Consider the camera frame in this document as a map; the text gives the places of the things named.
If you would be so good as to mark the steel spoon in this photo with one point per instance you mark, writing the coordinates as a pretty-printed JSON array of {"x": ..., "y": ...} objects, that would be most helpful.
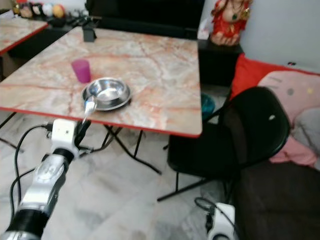
[{"x": 89, "y": 105}]

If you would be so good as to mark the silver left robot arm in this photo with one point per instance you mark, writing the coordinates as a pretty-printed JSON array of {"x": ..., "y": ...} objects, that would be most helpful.
[{"x": 47, "y": 175}]

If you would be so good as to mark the steel bowl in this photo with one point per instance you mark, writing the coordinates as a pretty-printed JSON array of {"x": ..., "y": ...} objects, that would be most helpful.
[{"x": 114, "y": 90}]

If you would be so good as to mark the pink plastic cup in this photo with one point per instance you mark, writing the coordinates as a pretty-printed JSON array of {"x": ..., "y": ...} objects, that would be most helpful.
[{"x": 81, "y": 71}]

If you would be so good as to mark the marble pattern folding table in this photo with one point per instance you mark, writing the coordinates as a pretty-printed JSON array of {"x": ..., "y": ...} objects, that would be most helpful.
[{"x": 155, "y": 75}]

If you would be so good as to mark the small black stand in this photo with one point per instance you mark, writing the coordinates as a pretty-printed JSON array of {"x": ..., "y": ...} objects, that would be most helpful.
[{"x": 89, "y": 33}]

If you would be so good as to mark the marble pattern side table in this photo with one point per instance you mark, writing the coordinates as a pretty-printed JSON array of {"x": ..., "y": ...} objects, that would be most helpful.
[{"x": 20, "y": 30}]

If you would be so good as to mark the orange decorative ball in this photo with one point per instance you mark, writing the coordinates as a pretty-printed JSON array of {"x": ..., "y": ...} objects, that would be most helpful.
[{"x": 58, "y": 11}]

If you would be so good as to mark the teal bowl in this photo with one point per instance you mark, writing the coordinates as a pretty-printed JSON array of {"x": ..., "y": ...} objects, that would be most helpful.
[{"x": 207, "y": 106}]

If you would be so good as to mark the white decorative ball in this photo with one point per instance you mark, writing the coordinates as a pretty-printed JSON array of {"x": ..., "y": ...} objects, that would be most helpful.
[{"x": 46, "y": 10}]

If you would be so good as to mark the black television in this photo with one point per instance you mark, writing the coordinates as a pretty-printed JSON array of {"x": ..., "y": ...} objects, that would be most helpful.
[{"x": 145, "y": 10}]

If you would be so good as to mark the black folding chair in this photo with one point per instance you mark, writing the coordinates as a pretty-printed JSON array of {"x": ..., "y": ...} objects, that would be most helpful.
[{"x": 255, "y": 125}]

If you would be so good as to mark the red cushion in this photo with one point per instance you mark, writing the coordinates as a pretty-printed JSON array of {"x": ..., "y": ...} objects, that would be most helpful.
[{"x": 247, "y": 75}]

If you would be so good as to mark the red idol statue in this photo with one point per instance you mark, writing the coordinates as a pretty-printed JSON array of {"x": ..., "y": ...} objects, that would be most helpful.
[{"x": 230, "y": 22}]

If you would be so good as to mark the dark brown sofa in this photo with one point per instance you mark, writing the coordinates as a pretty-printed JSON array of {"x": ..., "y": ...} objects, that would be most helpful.
[{"x": 280, "y": 200}]

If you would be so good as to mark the pink pillow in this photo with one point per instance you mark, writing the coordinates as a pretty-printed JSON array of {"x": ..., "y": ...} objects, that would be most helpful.
[{"x": 295, "y": 90}]

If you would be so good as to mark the grey cloth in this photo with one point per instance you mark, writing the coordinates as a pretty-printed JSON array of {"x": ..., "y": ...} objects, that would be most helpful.
[{"x": 307, "y": 131}]

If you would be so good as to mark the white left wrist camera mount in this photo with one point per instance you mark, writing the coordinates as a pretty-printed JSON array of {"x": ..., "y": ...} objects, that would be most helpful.
[{"x": 64, "y": 132}]

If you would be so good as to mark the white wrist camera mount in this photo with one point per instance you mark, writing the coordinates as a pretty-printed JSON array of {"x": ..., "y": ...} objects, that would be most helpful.
[
  {"x": 64, "y": 132},
  {"x": 222, "y": 225}
]

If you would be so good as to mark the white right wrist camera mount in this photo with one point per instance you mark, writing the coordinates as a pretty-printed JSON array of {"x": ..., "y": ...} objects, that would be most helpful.
[{"x": 222, "y": 225}]

